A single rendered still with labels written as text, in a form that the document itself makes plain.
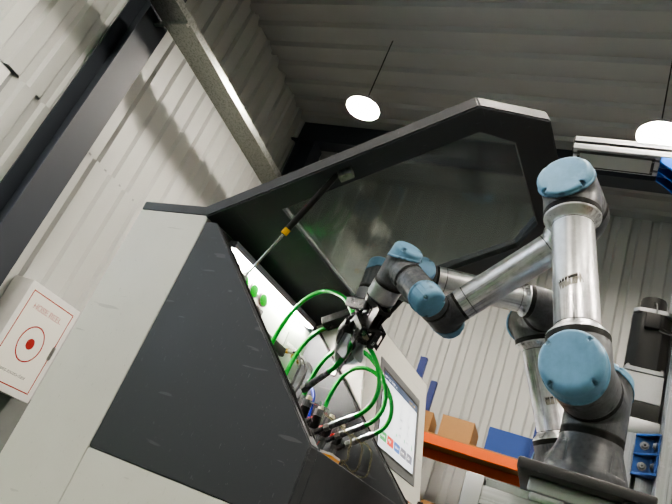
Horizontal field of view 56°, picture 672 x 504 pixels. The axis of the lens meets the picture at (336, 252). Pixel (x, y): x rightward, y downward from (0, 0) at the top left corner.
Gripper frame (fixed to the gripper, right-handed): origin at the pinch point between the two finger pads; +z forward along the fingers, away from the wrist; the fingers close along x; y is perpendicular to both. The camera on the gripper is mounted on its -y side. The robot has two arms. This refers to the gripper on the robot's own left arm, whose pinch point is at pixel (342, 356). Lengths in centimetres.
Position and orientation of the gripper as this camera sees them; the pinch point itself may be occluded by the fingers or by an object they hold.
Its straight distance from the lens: 164.9
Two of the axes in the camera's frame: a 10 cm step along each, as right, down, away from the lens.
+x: 8.7, 2.9, 4.0
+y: 2.3, 4.8, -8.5
